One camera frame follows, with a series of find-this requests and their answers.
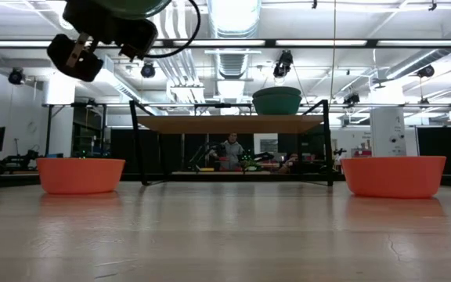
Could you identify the silver ventilation duct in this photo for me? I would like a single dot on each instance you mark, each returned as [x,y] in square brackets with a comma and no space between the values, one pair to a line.
[233,35]

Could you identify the wooden riser shelf black frame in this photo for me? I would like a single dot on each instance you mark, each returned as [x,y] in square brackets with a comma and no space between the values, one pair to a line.
[229,124]

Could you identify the orange mini bowl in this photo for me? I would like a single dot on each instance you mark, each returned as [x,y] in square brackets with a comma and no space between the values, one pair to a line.
[394,178]
[80,176]

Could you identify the person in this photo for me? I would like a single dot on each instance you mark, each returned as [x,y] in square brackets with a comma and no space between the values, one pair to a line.
[232,150]

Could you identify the black ceiling spotlight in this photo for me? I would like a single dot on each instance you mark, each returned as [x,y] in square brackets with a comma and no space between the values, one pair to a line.
[283,64]
[15,76]
[148,70]
[351,100]
[426,71]

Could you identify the black overhead crossbar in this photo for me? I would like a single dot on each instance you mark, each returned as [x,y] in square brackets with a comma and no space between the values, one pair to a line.
[268,43]

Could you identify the teal patterned mini bowl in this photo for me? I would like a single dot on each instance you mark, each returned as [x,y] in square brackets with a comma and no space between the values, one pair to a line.
[276,92]
[276,105]

